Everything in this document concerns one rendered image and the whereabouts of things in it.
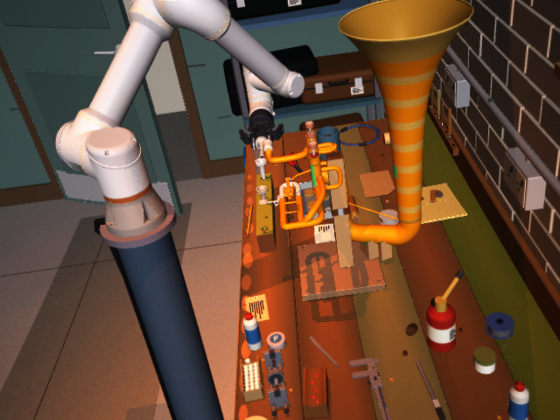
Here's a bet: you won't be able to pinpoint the yellow perforated board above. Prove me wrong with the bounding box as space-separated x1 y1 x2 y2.
419 182 468 225

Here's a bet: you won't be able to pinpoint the grey caliper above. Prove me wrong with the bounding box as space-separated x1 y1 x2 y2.
348 357 394 420

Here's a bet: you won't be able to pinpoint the orange baritone horn body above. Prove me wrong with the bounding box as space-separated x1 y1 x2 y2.
255 0 475 247

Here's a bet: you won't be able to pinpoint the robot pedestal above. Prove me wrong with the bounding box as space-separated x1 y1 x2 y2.
94 202 226 420

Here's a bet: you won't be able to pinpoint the olive mouthpiece block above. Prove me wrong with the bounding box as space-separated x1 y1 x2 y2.
255 171 277 254

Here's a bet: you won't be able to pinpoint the brown instrument case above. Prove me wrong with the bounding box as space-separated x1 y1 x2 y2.
300 54 377 106

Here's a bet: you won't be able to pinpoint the tray of white pegs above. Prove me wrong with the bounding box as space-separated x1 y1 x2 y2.
241 357 265 403

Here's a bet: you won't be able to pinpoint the grey wall conduit pipe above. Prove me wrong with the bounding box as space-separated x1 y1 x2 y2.
444 45 560 149

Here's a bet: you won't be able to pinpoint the grey flat strip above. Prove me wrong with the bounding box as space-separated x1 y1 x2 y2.
308 335 340 368

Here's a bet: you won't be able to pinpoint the blue cable coil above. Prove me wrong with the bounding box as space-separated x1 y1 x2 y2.
338 122 382 148

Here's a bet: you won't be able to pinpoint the wooden horn stand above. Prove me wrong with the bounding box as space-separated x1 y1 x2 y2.
297 157 396 303

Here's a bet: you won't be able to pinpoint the green white round tin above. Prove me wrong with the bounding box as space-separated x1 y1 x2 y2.
472 346 497 375

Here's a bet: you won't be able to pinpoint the blue wire spool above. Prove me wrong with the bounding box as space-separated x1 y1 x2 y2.
485 311 515 340

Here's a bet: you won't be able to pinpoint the teal cupboard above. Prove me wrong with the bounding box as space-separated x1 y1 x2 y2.
0 0 246 216

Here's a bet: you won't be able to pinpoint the grey wall socket box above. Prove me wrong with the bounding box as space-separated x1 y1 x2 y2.
502 147 548 212
443 63 472 109

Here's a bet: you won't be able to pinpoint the black instrument case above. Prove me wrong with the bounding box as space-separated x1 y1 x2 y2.
226 0 342 21
222 45 319 117

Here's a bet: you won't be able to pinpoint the teal cup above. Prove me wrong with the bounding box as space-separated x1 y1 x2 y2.
316 126 342 147

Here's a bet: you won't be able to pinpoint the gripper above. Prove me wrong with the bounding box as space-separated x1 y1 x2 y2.
238 108 286 144

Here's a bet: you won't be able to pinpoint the grey black-handled file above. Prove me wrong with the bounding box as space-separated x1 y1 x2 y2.
414 360 448 420

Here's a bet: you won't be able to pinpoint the yellow striped card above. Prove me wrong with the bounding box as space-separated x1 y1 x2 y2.
244 293 270 322

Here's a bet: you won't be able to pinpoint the brown wall tool rack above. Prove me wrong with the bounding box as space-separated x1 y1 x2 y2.
427 85 461 158

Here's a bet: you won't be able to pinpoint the brown box red dots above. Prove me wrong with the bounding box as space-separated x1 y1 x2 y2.
301 366 330 420

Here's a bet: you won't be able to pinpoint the blue white bottle red cap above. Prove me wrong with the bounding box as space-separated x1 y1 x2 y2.
507 380 531 420
241 311 263 353

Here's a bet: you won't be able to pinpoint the white striped tag card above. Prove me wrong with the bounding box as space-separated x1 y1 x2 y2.
313 223 336 244

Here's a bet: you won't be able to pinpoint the blue grey clamp fixture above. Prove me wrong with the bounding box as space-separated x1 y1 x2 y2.
262 348 291 418

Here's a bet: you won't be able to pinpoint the brown cardboard pad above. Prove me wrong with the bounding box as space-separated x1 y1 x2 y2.
359 170 397 200

